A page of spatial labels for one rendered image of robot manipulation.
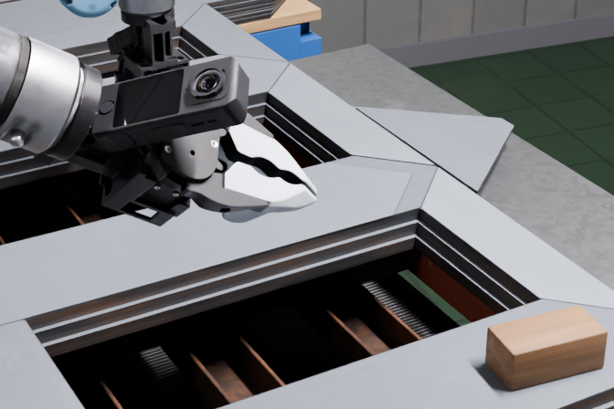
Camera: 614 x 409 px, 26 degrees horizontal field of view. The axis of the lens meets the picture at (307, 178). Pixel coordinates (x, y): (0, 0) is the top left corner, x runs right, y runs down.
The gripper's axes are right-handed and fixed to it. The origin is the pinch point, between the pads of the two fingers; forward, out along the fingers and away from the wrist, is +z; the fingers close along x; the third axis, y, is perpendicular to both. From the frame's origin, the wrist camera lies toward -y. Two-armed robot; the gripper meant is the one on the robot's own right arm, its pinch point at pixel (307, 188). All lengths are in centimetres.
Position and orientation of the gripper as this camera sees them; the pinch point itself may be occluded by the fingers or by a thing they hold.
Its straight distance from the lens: 103.4
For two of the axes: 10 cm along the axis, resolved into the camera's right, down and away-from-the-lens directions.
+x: -0.5, 8.6, -5.2
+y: -5.7, 4.0, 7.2
